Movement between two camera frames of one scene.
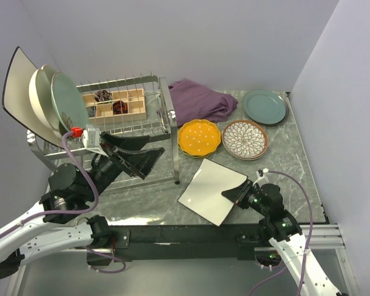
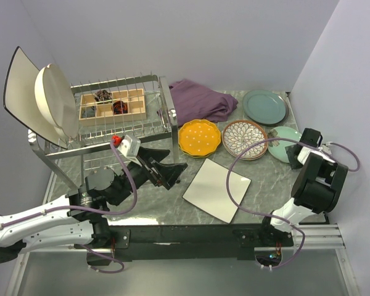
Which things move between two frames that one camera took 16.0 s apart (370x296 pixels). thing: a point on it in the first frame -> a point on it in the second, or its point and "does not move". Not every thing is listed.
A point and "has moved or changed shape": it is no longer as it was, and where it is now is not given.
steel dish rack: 139,105 does not move
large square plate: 204,195 has moved or changed shape
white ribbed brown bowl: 245,139 does not move
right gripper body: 251,198 -> 295,164
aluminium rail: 324,236 does not move
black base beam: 188,240 does not move
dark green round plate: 266,106 does not move
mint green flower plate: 69,102 -> 277,149
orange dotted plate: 198,138 does not move
